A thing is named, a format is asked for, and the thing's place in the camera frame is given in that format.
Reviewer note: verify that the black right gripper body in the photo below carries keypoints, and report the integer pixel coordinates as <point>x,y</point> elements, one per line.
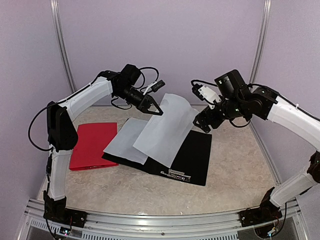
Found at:
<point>233,107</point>

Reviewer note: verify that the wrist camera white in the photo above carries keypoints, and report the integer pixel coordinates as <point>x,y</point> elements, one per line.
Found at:
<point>206,94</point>
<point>154,87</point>

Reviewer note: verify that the red clip file folder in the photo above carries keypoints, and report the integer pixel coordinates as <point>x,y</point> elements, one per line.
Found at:
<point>93,138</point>

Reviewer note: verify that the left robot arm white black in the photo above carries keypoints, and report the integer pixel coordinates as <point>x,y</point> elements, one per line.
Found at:
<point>62,135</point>

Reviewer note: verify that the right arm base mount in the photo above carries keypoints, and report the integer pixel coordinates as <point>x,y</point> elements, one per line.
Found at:
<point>259,215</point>

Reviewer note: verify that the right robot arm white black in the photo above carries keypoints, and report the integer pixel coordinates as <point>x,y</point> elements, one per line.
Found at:
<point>229,97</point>

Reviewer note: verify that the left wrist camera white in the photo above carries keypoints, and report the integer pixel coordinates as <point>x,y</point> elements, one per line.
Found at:
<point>154,87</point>

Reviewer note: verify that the aluminium frame post left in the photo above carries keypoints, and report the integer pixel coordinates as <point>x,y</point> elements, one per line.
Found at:
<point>54,5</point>

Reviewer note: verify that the aluminium frame post right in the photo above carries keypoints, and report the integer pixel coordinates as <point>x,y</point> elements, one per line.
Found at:
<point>261,40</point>

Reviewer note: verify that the aluminium frame post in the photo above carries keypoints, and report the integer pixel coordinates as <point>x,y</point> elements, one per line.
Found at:
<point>54,5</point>
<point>261,40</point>

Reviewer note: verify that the black clip file folder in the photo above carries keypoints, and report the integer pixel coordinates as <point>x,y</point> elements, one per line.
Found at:
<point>192,158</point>

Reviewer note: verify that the aluminium frame rail back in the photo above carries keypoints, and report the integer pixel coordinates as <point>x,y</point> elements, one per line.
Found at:
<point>125,106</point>

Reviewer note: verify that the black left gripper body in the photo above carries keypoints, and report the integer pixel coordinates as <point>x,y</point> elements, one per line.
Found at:
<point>131,98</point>

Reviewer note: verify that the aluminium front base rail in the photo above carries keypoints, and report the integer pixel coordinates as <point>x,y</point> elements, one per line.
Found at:
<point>224,225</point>

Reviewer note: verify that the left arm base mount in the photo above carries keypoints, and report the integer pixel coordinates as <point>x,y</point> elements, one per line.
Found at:
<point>65,216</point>

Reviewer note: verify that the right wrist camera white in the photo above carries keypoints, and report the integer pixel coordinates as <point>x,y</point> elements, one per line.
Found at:
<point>206,94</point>

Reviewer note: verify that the white paper sheet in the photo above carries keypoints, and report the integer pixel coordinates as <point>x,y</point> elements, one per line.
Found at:
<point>164,134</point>

